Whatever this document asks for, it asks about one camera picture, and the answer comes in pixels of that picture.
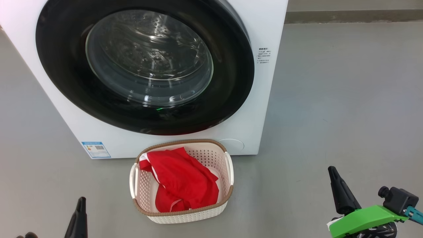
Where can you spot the teal right camera connector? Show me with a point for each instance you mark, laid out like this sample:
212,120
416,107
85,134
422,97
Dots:
414,215

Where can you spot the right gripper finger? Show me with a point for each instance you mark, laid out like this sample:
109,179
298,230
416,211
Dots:
343,198

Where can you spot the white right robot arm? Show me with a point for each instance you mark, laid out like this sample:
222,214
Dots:
380,232

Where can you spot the white front-load washing machine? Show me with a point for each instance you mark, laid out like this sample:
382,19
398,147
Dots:
264,33

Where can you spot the right gripper green-banded body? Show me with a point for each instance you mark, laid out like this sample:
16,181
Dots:
363,218

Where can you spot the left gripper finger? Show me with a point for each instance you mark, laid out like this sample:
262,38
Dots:
78,224
28,235

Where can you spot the black round glass washer door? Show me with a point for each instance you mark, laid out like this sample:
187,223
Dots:
231,82

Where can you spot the red and white garment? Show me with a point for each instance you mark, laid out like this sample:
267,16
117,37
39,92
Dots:
185,172

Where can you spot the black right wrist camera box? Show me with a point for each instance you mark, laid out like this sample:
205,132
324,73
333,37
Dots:
400,200

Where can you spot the cream perforated laundry basket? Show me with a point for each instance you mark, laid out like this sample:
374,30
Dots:
211,155

